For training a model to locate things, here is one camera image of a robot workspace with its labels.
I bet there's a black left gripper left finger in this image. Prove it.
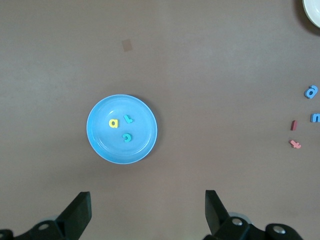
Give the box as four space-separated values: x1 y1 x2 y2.
14 191 93 240

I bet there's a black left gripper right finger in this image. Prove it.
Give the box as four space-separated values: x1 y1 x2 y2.
203 190 254 240

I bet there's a blue plate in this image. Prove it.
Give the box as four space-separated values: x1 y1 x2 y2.
86 93 159 165

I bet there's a blue foam letter d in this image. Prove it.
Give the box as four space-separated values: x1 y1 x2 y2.
303 84 319 100

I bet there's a brown tape patch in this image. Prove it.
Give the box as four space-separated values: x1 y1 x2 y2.
121 39 134 53

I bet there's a white plate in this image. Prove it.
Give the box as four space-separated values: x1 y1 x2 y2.
301 0 320 29

